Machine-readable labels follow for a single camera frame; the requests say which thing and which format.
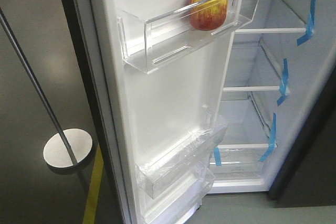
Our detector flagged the clear upper door bin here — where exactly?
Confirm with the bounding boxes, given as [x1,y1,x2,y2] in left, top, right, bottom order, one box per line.
[118,0,259,74]

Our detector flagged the red yellow apple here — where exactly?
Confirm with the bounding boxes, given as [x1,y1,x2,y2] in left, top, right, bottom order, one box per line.
[189,0,228,31]

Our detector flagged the blue tape strip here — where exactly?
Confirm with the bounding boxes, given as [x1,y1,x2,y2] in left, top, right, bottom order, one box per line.
[297,0,316,46]
[213,147,222,166]
[259,113,277,162]
[277,58,289,106]

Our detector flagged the clear lower door bin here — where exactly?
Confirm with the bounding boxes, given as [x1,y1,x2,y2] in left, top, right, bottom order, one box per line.
[135,106,228,199]

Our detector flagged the clear crisper drawer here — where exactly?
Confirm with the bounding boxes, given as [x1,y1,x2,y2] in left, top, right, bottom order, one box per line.
[209,147,269,180]

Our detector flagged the clear door bin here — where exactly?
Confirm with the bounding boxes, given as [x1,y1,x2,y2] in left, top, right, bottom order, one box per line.
[135,106,228,199]
[118,0,259,74]
[139,162,215,223]

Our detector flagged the fridge door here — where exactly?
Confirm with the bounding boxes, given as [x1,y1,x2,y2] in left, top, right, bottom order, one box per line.
[54,0,266,224]

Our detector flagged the dark grey fridge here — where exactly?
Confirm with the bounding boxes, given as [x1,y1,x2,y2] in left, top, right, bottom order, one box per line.
[210,0,335,195]

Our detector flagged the silver sign stand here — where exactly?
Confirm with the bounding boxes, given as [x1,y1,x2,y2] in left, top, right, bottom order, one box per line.
[1,11,94,175]

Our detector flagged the clear bottom door bin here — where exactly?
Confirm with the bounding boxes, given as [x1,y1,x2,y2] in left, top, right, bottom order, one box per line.
[139,162,215,223]

